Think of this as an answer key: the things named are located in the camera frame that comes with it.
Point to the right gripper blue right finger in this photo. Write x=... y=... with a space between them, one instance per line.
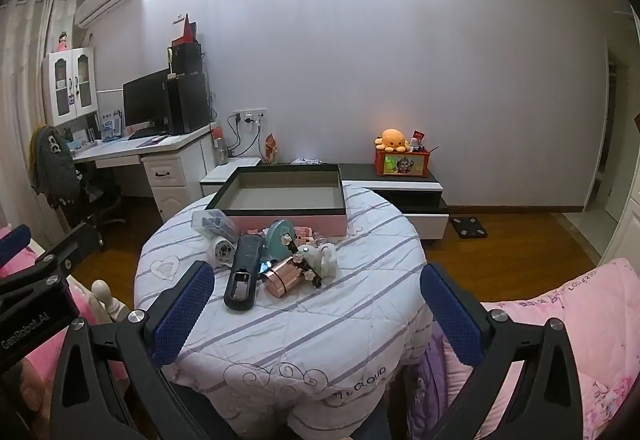
x=546 y=401

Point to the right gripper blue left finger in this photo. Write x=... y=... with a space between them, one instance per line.
x=104 y=368

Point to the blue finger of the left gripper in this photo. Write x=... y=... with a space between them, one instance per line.
x=13 y=243

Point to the black remote control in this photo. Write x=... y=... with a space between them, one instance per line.
x=241 y=286

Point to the white plug night light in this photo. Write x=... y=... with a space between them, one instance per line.
x=220 y=252

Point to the clear plastic floss box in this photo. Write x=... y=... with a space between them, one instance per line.
x=214 y=223

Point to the rose gold metal cup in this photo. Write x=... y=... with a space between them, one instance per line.
x=282 y=277

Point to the teal round container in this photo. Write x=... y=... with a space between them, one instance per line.
x=276 y=250

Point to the black flower hair clip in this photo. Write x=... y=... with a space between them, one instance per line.
x=301 y=262

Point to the white plush toy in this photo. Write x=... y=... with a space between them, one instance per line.
x=321 y=258

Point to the pink toy teeth clip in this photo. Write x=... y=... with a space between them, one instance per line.
x=306 y=236

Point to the grey jacket on chair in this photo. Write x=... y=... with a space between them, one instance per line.
x=51 y=168

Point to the black office chair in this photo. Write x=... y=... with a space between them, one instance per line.
x=99 y=202

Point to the pink bed blanket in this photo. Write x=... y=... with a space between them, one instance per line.
x=600 y=310

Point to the white computer desk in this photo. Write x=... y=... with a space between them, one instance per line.
x=174 y=166

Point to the black computer monitor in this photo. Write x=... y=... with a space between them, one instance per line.
x=145 y=102

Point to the black bathroom scale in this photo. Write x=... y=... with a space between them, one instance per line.
x=468 y=227

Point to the white striped quilt tablecloth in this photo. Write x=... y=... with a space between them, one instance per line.
x=318 y=359

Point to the pink doll on cabinet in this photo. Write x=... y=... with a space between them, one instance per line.
x=62 y=42

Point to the white curtain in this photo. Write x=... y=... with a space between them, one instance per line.
x=29 y=33

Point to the black computer tower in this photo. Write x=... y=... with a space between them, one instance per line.
x=187 y=104

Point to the orange lid water bottle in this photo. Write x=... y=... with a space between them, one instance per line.
x=220 y=147

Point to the black speaker box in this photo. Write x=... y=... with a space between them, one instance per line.
x=186 y=58

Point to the small figurine on stand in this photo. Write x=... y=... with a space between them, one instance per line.
x=271 y=150

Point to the red toy box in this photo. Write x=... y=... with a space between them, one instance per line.
x=402 y=164

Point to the pink black storage box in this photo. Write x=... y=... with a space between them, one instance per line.
x=306 y=195

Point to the orange octopus plush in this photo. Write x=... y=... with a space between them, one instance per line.
x=391 y=140

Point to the white bed post knob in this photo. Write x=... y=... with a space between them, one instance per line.
x=115 y=308

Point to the white wall cabinet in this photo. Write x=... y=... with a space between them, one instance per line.
x=69 y=85

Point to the wall power outlet strip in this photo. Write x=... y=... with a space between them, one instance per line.
x=249 y=116

